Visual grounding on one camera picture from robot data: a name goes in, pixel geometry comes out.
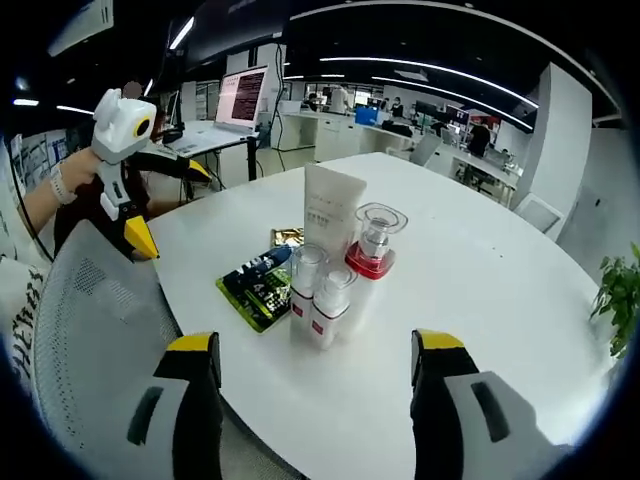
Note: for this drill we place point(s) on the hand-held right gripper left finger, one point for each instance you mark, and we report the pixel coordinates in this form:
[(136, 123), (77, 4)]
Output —
[(175, 425)]

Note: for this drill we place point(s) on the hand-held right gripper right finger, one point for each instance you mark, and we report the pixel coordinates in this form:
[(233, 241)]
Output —
[(460, 425)]

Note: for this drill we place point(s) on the white standing desk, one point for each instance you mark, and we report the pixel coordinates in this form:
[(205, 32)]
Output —
[(215, 140)]

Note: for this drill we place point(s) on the blue box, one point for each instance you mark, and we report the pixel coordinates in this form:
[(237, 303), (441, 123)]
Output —
[(366, 116)]

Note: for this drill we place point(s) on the green black skincare sachet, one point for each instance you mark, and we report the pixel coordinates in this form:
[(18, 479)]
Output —
[(250, 295)]

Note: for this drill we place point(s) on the potted green plant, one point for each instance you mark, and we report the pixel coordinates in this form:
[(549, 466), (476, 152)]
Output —
[(620, 295)]

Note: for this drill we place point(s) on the gold foil skincare sachet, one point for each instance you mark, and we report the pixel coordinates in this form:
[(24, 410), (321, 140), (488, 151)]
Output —
[(286, 237)]

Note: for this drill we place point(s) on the white office desk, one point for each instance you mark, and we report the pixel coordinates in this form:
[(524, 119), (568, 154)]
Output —
[(485, 170)]

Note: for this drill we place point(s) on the large white skincare tube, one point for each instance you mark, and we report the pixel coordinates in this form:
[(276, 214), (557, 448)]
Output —
[(330, 200)]

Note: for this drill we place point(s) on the person's left hand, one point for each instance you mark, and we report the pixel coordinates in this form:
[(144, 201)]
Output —
[(84, 167)]

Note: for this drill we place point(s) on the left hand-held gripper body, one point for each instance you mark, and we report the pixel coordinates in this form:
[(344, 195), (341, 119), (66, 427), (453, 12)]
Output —
[(120, 130)]

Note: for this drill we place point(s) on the grey mesh office chair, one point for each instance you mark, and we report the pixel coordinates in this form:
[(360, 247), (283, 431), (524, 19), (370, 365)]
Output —
[(100, 350)]

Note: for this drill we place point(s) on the person's printed white shirt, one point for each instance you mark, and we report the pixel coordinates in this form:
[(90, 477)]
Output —
[(20, 300)]

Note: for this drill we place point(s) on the grey backed office chair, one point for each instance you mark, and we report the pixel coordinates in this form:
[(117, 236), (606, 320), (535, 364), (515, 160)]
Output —
[(426, 150)]

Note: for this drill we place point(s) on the small slim white tube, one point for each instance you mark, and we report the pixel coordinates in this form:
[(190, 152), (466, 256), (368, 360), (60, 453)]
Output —
[(330, 320)]

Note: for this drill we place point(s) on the white red-collared skincare pump bottle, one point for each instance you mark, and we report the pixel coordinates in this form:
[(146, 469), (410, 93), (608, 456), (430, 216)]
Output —
[(372, 260)]

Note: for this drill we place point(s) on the small white skincare bottle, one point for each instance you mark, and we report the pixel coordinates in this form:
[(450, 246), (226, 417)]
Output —
[(306, 295)]

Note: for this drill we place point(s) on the laptop with lit screen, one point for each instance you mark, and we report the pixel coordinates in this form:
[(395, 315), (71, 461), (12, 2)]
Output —
[(242, 97)]

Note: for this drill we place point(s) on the white framed office chair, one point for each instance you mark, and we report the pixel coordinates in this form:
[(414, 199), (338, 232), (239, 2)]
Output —
[(540, 212)]

